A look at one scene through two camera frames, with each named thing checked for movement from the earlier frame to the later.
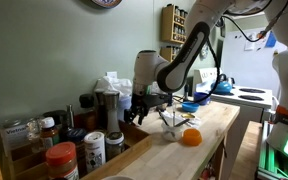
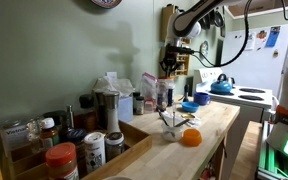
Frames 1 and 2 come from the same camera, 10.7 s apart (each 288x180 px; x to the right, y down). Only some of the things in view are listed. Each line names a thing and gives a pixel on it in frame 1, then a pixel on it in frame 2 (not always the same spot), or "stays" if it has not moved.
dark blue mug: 203,102 stays
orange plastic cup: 192,137 stays
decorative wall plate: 106,3 stays
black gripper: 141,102 -> 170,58
